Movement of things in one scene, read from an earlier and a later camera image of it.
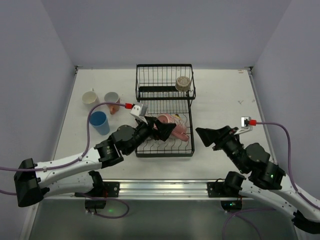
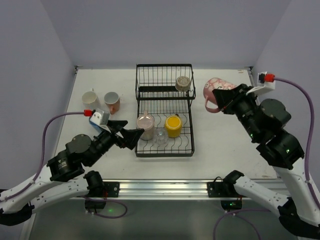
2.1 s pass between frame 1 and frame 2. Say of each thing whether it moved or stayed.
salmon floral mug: stayed
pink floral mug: moved
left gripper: moved
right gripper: moved
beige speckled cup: stayed
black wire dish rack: stayed
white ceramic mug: stayed
